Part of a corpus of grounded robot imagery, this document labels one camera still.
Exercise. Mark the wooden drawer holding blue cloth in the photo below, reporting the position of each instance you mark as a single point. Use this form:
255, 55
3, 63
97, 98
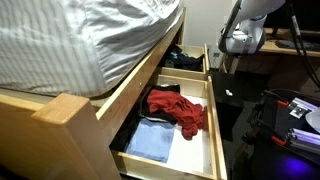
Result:
181, 72

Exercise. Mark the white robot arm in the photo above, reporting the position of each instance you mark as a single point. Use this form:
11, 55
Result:
246, 33

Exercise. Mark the red crumpled cloth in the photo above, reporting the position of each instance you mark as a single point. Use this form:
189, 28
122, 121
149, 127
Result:
180, 110

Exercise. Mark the grey crumpled cloth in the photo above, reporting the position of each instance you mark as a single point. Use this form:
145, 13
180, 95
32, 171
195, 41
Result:
169, 63

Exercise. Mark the light blue folded cloth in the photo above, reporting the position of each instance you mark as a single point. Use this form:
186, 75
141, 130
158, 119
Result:
151, 140

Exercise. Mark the pale drawer lining sheet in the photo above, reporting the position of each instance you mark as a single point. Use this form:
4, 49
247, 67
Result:
190, 150

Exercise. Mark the wooden drawer holding red cloth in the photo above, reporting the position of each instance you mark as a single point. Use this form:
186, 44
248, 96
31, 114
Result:
215, 133

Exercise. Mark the black floor box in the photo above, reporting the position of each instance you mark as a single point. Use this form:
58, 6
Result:
226, 106

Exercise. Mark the small white item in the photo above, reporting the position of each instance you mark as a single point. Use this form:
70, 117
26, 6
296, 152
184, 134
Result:
229, 93

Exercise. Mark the orange black bar clamp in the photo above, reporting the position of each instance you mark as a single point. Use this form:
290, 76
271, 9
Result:
282, 103
278, 140

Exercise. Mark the wooden desk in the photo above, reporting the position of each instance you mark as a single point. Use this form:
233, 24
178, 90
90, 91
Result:
286, 56

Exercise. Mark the black keyboard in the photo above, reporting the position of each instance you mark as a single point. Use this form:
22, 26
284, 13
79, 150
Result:
293, 44

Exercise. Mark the aluminium extrusion bar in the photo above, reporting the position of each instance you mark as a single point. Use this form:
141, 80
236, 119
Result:
305, 140
301, 106

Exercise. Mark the black monitor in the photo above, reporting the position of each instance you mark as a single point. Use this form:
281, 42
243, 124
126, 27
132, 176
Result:
306, 15

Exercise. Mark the white wall socket plate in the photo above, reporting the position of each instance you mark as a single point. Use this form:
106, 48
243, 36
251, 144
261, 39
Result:
216, 54

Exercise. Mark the wooden bed frame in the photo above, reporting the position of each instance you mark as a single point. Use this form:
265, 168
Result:
76, 143

